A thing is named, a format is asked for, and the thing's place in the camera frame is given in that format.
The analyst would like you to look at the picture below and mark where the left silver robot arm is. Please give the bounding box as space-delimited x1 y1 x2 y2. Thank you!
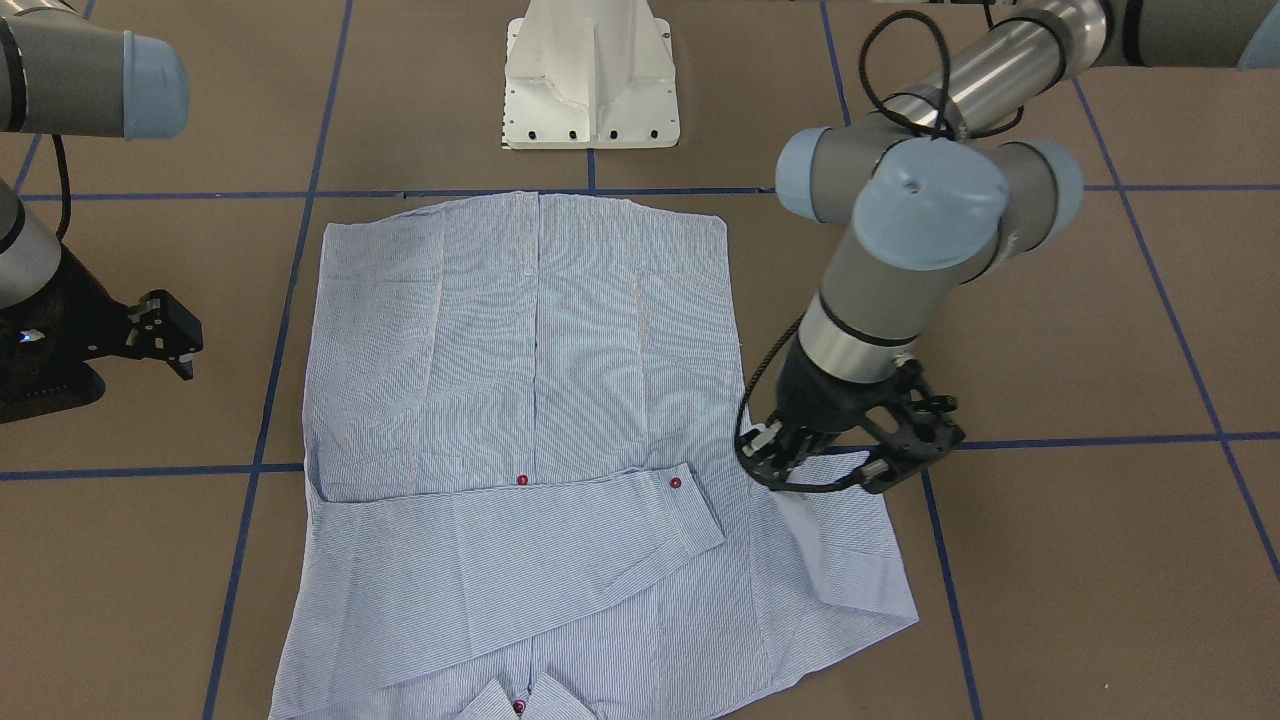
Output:
735 1 1277 495

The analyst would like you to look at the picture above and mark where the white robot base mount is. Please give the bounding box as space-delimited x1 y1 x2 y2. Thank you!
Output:
502 1 681 151

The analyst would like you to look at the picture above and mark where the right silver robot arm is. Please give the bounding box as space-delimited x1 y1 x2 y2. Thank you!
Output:
1 1 204 424

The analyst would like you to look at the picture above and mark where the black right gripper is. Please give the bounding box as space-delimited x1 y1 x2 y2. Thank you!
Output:
1 249 204 424

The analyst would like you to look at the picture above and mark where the blue white striped shirt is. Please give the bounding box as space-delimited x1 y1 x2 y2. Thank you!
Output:
270 192 918 719

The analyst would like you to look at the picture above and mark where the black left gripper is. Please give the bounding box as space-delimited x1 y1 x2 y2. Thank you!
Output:
735 341 966 495

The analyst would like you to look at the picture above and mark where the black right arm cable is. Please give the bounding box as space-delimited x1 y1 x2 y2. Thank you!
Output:
50 135 73 241

